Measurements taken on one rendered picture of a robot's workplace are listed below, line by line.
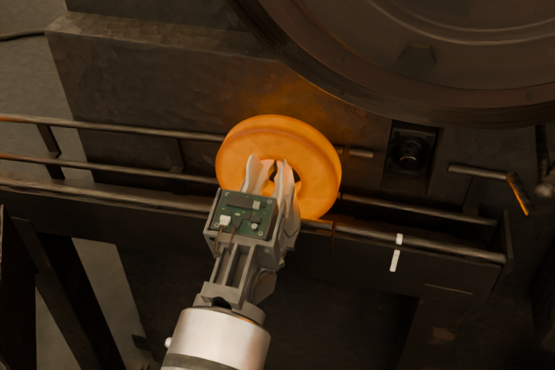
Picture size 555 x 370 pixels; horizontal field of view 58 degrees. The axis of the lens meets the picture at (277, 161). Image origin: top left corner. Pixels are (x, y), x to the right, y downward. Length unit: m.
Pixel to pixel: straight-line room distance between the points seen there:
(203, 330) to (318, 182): 0.23
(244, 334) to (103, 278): 1.07
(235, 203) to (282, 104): 0.17
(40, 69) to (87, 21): 1.78
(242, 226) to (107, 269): 1.06
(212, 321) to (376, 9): 0.29
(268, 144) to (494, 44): 0.30
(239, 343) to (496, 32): 0.32
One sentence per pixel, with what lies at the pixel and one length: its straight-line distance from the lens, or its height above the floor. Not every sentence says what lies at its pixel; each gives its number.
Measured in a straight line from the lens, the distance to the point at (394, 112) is 0.49.
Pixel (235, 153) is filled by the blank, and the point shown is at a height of 0.78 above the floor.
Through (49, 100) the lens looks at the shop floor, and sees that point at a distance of 2.26.
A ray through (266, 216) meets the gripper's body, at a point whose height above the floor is 0.80.
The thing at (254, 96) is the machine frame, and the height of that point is 0.82.
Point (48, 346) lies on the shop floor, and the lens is 1.44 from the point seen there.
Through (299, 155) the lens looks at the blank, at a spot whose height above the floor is 0.79.
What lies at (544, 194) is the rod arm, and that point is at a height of 0.90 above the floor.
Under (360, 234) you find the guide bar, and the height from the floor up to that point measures 0.71.
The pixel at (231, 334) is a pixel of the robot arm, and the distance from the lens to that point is 0.46.
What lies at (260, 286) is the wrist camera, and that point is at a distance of 0.54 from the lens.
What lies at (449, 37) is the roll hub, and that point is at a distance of 0.35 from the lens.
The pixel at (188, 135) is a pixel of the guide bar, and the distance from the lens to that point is 0.69.
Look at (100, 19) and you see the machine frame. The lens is 0.72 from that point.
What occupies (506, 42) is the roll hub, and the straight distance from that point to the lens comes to 0.36.
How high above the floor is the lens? 1.17
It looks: 42 degrees down
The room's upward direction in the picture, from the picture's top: straight up
